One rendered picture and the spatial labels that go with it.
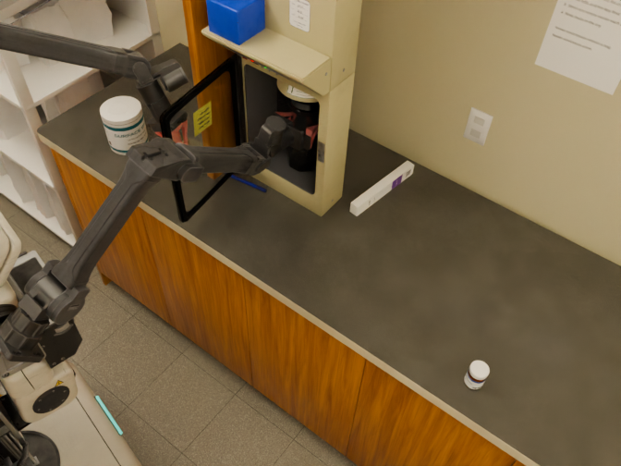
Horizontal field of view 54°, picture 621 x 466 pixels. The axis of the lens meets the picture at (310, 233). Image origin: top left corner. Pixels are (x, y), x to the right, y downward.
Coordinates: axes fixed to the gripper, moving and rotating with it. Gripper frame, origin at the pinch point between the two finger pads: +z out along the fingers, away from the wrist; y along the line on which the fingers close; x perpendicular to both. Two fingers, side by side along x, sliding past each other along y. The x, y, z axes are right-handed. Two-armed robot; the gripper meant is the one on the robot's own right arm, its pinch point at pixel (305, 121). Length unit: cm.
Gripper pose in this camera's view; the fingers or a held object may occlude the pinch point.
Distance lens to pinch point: 183.5
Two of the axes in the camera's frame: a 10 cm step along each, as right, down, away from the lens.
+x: -0.7, 7.0, 7.1
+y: -8.0, -4.7, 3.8
